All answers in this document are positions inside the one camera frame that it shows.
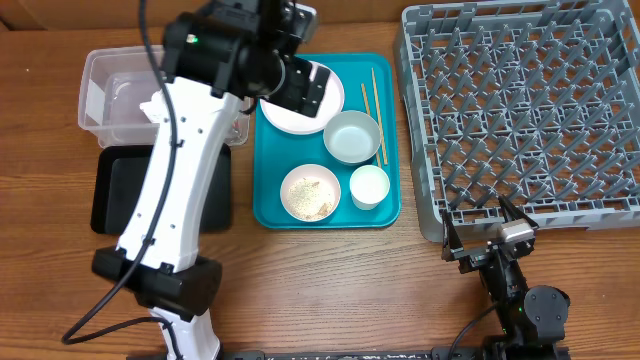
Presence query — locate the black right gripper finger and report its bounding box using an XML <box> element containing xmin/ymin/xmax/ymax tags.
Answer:
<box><xmin>441</xmin><ymin>211</ymin><xmax>464</xmax><ymax>261</ymax></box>
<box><xmin>499</xmin><ymin>195</ymin><xmax>538</xmax><ymax>230</ymax></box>

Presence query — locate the pinkish small bowl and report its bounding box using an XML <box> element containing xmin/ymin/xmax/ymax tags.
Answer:
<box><xmin>280</xmin><ymin>164</ymin><xmax>341</xmax><ymax>223</ymax></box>

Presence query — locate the black plastic tray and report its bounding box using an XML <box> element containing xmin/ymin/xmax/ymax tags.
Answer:
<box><xmin>90</xmin><ymin>145</ymin><xmax>232</xmax><ymax>235</ymax></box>

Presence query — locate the grey-white bowl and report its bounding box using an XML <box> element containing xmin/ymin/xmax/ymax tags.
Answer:
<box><xmin>323</xmin><ymin>110</ymin><xmax>381</xmax><ymax>165</ymax></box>

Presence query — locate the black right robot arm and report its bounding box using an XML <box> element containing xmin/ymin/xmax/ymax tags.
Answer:
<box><xmin>442</xmin><ymin>195</ymin><xmax>570</xmax><ymax>359</ymax></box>

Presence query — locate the grey dishwasher rack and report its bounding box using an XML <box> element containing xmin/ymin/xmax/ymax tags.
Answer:
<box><xmin>394</xmin><ymin>0</ymin><xmax>639</xmax><ymax>242</ymax></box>

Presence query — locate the clear plastic bin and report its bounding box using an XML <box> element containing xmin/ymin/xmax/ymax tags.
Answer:
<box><xmin>77</xmin><ymin>44</ymin><xmax>251</xmax><ymax>149</ymax></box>

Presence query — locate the white flat plate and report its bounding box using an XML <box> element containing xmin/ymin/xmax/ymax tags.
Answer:
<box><xmin>256</xmin><ymin>70</ymin><xmax>345</xmax><ymax>135</ymax></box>

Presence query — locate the left wooden chopstick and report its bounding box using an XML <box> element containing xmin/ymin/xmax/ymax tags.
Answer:
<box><xmin>361</xmin><ymin>83</ymin><xmax>382</xmax><ymax>168</ymax></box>

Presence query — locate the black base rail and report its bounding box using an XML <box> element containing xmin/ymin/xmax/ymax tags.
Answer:
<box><xmin>124</xmin><ymin>345</ymin><xmax>571</xmax><ymax>360</ymax></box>

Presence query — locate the white napkin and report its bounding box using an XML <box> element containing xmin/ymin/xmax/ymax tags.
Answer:
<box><xmin>139</xmin><ymin>91</ymin><xmax>168</xmax><ymax>123</ymax></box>

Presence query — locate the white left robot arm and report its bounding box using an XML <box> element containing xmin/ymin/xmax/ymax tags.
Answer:
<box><xmin>92</xmin><ymin>1</ymin><xmax>329</xmax><ymax>359</ymax></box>

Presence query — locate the right wooden chopstick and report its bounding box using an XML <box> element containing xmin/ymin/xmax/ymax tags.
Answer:
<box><xmin>371</xmin><ymin>68</ymin><xmax>388</xmax><ymax>166</ymax></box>

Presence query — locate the white paper cup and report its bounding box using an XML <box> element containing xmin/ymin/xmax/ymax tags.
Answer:
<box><xmin>349</xmin><ymin>165</ymin><xmax>390</xmax><ymax>210</ymax></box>

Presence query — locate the wooden chopstick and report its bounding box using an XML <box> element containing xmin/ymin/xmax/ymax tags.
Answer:
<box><xmin>371</xmin><ymin>68</ymin><xmax>388</xmax><ymax>166</ymax></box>
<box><xmin>361</xmin><ymin>83</ymin><xmax>382</xmax><ymax>168</ymax></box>

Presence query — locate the teal plastic tray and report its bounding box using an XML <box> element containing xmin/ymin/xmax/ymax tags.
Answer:
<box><xmin>252</xmin><ymin>52</ymin><xmax>403</xmax><ymax>230</ymax></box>

